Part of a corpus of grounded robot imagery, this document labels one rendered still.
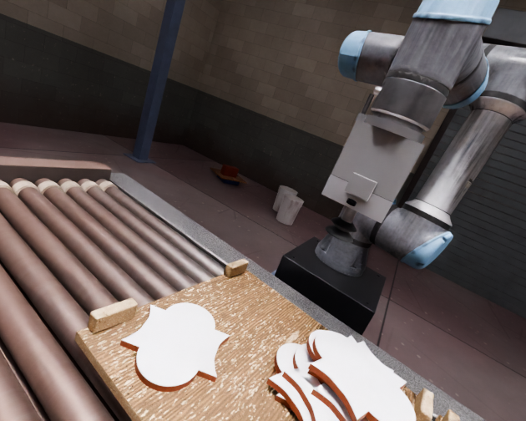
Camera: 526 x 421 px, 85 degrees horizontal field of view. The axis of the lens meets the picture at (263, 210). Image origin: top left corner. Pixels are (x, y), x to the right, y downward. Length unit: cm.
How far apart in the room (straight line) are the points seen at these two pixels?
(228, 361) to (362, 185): 30
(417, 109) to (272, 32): 587
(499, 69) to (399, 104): 49
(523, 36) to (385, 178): 474
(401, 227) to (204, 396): 56
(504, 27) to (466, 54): 468
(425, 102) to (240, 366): 41
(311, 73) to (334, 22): 85
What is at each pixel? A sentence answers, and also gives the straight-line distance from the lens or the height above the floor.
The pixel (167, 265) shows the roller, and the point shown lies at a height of 92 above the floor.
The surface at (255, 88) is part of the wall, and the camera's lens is 605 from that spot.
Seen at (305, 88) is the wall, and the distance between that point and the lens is 558.
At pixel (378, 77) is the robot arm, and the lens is 54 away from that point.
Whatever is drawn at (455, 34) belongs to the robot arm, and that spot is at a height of 140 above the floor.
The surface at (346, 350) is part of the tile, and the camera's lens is 48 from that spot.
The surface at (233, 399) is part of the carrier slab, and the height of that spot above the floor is 94.
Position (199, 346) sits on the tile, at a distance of 45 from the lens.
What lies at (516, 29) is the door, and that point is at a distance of 509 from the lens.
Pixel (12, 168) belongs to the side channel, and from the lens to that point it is 91.
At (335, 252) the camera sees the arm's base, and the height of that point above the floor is 99.
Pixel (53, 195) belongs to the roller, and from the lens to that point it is 86.
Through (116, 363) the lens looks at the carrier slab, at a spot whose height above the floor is 94.
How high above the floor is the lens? 126
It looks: 17 degrees down
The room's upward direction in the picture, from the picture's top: 21 degrees clockwise
